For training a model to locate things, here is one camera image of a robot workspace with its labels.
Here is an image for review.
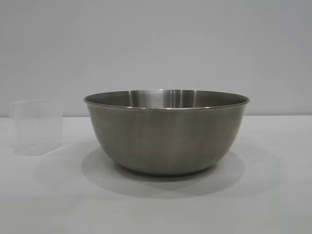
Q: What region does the clear plastic measuring cup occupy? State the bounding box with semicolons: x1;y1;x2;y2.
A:
9;98;63;156

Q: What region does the stainless steel mixing bowl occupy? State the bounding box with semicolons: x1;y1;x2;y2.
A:
82;89;250;175

